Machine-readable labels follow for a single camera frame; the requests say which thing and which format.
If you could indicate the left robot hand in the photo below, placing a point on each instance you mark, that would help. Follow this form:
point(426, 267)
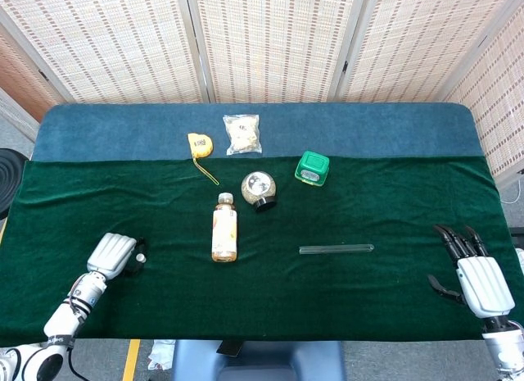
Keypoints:
point(110, 254)

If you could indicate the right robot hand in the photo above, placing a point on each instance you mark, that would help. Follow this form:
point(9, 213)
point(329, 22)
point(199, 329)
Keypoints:
point(485, 284)

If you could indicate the small white stopper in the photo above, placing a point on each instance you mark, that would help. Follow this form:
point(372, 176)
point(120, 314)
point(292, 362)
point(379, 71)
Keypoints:
point(141, 258)

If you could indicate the clear glass test tube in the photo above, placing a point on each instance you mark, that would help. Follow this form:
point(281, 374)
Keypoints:
point(335, 249)

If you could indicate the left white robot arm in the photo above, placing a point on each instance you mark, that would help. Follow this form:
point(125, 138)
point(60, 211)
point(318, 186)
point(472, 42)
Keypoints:
point(61, 319)

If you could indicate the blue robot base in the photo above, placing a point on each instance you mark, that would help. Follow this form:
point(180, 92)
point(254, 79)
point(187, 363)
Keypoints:
point(262, 360)

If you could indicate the white crumpled cloth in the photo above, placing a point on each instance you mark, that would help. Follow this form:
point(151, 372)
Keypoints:
point(160, 354)

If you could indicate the orange juice bottle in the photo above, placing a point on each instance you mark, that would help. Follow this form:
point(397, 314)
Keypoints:
point(224, 233)

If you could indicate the dark green velvet cloth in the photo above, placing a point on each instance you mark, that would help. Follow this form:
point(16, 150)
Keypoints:
point(368, 295)

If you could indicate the blue table cover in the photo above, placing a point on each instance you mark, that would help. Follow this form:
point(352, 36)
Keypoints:
point(123, 131)

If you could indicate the black round ribbed object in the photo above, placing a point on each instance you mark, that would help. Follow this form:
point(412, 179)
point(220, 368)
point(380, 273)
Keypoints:
point(10, 180)

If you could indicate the yellow tape measure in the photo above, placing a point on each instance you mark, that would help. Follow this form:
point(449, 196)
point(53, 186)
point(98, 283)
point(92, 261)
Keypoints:
point(199, 144)

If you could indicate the small black flat object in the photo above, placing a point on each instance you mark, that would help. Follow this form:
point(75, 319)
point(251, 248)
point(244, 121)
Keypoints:
point(230, 348)

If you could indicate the round glass jar black lid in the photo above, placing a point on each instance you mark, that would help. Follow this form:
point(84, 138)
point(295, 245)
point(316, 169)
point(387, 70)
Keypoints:
point(258, 186)

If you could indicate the clear plastic snack bag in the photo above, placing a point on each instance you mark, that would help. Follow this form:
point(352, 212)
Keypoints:
point(243, 135)

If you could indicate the woven folding screen panel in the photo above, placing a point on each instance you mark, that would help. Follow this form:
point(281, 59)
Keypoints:
point(110, 45)
point(20, 82)
point(274, 45)
point(499, 102)
point(421, 45)

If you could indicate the green plastic box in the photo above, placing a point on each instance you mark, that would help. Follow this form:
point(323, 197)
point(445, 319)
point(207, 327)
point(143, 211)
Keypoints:
point(313, 166)

